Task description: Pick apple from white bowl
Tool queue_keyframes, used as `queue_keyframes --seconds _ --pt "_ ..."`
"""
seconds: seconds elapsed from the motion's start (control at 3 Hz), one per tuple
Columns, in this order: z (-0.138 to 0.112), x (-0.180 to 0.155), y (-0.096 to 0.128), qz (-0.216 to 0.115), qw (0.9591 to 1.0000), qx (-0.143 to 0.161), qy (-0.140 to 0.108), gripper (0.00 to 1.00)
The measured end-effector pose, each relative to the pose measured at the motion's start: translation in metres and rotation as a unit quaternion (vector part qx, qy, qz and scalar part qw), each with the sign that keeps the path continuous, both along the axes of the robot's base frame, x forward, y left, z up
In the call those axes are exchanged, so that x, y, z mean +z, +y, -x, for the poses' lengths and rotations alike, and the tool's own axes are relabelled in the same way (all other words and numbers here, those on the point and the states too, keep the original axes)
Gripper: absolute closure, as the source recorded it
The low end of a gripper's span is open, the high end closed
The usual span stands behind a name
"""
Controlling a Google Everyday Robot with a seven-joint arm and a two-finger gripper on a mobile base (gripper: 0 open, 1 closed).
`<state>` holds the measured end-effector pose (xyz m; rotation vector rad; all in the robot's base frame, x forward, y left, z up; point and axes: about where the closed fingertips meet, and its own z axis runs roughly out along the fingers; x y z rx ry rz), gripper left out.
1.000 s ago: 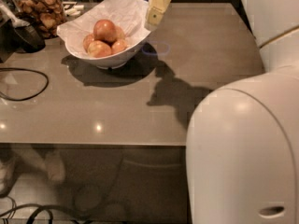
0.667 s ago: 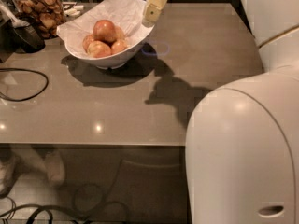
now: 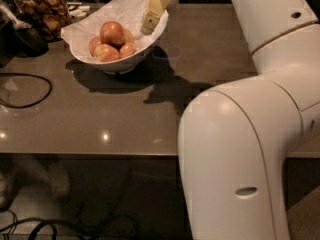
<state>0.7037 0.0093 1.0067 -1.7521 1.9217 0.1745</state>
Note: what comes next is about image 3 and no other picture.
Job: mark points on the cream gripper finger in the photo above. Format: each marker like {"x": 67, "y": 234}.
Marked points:
{"x": 154, "y": 10}

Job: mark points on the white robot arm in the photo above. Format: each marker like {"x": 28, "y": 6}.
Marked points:
{"x": 234, "y": 138}

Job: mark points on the white paper bowl liner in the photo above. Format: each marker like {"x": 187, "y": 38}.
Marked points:
{"x": 128, "y": 13}

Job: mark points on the right rear apple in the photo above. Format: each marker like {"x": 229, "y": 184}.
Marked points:
{"x": 128, "y": 36}

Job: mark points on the front right apple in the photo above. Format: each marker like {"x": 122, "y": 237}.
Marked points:
{"x": 127, "y": 49}

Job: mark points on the far left apple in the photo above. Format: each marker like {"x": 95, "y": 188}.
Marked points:
{"x": 93, "y": 44}

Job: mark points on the front left apple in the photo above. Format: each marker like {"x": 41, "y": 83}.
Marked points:
{"x": 105, "y": 53}

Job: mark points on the white ceramic bowl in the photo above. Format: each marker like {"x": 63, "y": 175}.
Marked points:
{"x": 118, "y": 66}

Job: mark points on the small white packets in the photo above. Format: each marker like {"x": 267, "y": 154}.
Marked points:
{"x": 79, "y": 11}

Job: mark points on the glass jar of chips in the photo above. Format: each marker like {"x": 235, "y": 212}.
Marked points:
{"x": 50, "y": 16}

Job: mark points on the white shoe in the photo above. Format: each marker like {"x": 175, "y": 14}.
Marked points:
{"x": 59, "y": 180}

